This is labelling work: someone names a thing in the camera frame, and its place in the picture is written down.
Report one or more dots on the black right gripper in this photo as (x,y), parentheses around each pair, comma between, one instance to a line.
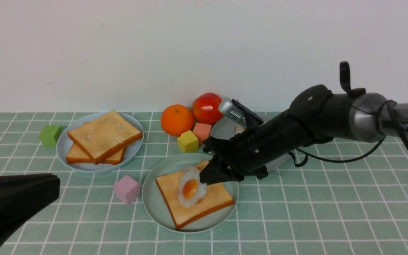
(247,153)

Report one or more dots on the toast slice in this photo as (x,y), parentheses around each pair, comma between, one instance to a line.
(216,197)
(105,135)
(76,155)

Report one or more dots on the fried egg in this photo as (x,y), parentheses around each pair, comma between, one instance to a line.
(190,190)

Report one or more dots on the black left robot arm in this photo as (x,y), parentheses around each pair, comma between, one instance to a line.
(22,197)

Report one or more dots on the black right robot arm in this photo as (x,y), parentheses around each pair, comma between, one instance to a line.
(316,116)

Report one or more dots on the yellow cube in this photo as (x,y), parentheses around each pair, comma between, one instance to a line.
(188,142)

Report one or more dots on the salmon pink cube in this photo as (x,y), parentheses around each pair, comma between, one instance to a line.
(202,131)

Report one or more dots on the grey egg plate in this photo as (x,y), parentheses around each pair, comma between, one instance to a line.
(226,129)

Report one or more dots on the red tomato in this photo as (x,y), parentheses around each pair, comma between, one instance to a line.
(206,108)

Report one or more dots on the green plate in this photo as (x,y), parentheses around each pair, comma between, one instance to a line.
(157,208)

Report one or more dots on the orange fruit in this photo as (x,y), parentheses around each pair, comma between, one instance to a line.
(177,119)

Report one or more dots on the light blue bread plate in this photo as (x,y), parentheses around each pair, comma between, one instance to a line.
(64,144)

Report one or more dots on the green cube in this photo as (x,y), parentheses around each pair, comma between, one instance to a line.
(50,134)

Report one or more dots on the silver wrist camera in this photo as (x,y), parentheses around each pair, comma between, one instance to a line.
(233,111)

